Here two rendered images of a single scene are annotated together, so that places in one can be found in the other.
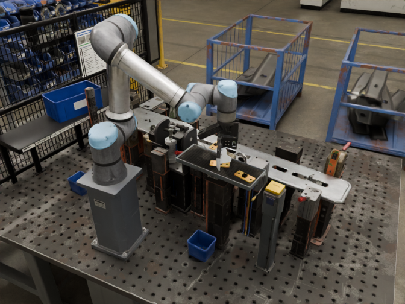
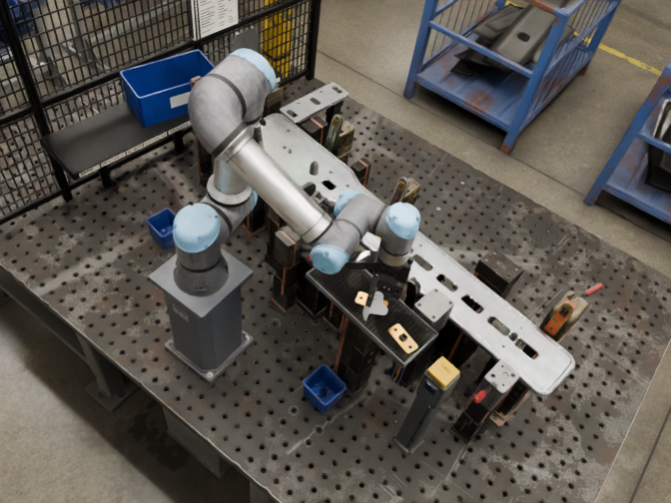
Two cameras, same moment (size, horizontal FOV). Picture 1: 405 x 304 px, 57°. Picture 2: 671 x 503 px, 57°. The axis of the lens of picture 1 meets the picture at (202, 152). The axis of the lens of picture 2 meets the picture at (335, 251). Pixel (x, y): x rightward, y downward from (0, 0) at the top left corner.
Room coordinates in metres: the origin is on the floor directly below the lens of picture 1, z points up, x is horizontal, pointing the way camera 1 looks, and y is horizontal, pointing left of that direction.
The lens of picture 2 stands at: (0.37, -0.03, 2.54)
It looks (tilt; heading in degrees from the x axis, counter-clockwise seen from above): 52 degrees down; 4
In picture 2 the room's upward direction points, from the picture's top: 10 degrees clockwise
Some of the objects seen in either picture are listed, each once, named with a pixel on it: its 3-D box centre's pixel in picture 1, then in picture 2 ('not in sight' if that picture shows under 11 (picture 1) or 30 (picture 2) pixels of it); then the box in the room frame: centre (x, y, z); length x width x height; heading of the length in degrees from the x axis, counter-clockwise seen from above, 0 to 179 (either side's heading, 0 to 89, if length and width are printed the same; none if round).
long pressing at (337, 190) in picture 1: (219, 146); (389, 233); (1.71, -0.09, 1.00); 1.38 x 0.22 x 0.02; 56
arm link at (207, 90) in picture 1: (200, 95); (357, 216); (1.32, 0.01, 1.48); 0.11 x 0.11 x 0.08; 74
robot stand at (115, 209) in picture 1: (115, 209); (206, 311); (1.32, 0.40, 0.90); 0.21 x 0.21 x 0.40; 65
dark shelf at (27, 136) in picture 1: (74, 113); (171, 107); (2.06, 0.79, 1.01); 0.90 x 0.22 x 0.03; 146
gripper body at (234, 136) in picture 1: (227, 133); (390, 270); (1.31, -0.10, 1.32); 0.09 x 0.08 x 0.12; 81
